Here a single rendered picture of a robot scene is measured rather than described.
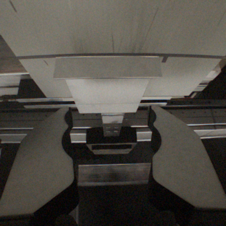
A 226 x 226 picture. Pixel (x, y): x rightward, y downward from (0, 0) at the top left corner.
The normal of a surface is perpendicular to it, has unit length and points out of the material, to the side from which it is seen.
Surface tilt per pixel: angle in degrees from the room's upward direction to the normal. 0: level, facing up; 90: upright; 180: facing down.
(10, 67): 90
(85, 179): 90
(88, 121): 90
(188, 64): 0
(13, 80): 0
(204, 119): 90
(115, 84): 0
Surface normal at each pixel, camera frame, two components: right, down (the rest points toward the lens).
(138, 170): 0.03, -0.35
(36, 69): 0.04, 0.94
